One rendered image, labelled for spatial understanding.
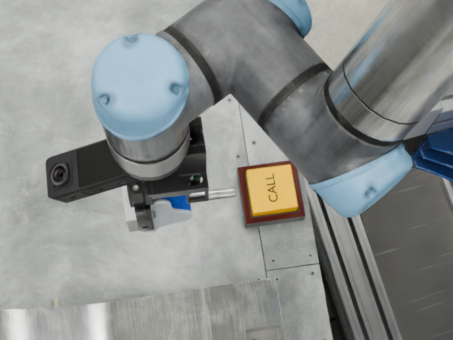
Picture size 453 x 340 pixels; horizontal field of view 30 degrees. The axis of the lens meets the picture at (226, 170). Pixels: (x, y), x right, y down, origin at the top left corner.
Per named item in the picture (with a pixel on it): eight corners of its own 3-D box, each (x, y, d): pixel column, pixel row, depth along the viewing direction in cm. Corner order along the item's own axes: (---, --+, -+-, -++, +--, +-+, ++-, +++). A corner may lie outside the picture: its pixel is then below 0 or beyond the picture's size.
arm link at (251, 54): (336, 75, 75) (240, 149, 72) (255, -14, 77) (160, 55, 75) (350, 35, 67) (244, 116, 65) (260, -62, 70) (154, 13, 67)
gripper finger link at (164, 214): (196, 243, 97) (192, 205, 89) (144, 250, 96) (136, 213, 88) (193, 219, 98) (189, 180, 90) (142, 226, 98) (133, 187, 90)
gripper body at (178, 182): (209, 205, 89) (209, 172, 78) (127, 216, 89) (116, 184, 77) (199, 137, 92) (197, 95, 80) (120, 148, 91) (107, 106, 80)
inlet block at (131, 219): (231, 178, 104) (232, 164, 98) (237, 217, 102) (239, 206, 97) (125, 192, 103) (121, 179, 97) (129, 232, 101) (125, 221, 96)
